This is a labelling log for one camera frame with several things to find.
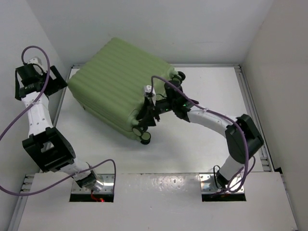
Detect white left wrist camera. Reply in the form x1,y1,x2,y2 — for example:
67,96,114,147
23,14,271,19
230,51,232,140
27,56,45,71

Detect metal base plate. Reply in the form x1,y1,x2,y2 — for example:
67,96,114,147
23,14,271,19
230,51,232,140
199,173,242,195
71,174,115,195

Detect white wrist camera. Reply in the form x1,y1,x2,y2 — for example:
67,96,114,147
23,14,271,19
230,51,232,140
143,85,156,98
27,56,45,71

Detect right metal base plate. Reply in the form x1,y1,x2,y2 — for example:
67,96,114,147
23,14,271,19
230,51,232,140
199,173,242,195

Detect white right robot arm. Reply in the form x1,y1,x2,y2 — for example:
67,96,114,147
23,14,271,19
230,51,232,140
133,81,264,190

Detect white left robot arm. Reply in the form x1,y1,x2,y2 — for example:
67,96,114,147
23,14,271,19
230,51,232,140
15,58,98,191

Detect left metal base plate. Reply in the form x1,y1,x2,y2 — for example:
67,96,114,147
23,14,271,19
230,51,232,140
71,174,115,195

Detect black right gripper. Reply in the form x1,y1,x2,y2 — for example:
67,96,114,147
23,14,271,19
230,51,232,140
136,96,175,128

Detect green suitcase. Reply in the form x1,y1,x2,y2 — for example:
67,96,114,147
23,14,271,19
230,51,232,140
68,37,186,145

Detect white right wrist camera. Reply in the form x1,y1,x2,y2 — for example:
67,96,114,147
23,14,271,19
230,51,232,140
143,85,156,98

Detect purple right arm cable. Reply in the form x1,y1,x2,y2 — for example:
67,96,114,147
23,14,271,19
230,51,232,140
150,76,256,194

